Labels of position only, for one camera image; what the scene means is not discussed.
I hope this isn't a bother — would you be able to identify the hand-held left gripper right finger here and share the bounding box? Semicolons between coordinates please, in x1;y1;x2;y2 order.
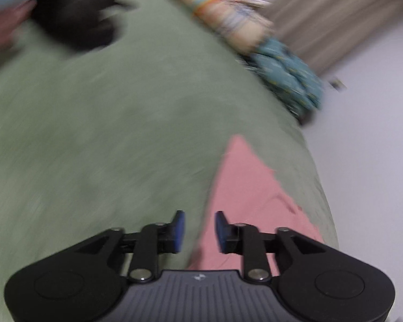
215;211;326;282

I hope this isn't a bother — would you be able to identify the pink folded garment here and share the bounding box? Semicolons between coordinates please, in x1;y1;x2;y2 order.
0;0;37;52

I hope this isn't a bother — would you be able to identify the plaid striped quilt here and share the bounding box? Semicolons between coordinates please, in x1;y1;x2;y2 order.
170;0;274;54

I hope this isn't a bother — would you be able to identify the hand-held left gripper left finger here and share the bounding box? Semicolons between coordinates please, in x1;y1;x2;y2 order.
75;210;186;282

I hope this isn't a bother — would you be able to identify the green plush blanket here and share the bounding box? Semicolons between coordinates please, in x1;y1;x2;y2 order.
0;0;339;322

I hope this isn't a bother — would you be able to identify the black cat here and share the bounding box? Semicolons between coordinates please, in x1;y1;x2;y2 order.
32;0;138;52

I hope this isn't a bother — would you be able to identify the pink garment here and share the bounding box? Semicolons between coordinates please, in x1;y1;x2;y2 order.
0;0;37;52
187;134;325;277

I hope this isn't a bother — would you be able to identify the teal floral quilt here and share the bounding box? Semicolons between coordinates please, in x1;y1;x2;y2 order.
249;37;325;118

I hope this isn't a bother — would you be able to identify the beige curtain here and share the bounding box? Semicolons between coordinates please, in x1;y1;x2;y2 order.
262;0;403;78

